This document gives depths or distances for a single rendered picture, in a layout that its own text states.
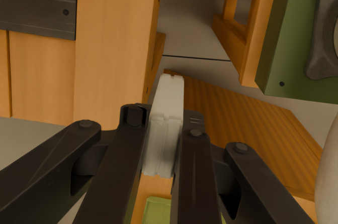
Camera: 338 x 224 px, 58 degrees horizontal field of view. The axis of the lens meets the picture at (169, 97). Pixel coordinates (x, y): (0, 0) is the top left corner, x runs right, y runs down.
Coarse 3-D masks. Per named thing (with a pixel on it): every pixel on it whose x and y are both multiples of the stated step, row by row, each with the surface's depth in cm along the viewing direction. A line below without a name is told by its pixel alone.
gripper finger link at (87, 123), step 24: (48, 144) 10; (72, 144) 11; (24, 168) 9; (48, 168) 9; (0, 192) 8; (24, 192) 8; (48, 192) 9; (72, 192) 11; (0, 216) 7; (24, 216) 8; (48, 216) 10
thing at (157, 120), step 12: (168, 84) 17; (156, 96) 15; (168, 96) 16; (156, 108) 14; (156, 120) 13; (156, 132) 13; (156, 144) 13; (144, 156) 14; (156, 156) 14; (144, 168) 14; (156, 168) 14
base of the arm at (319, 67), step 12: (324, 0) 48; (336, 0) 47; (324, 12) 48; (336, 12) 46; (324, 24) 48; (312, 36) 51; (324, 36) 48; (312, 48) 51; (324, 48) 50; (312, 60) 52; (324, 60) 51; (336, 60) 48; (312, 72) 52; (324, 72) 52; (336, 72) 52
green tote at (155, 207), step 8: (152, 200) 80; (160, 200) 81; (168, 200) 82; (152, 208) 78; (160, 208) 78; (168, 208) 79; (144, 216) 81; (152, 216) 75; (160, 216) 76; (168, 216) 76
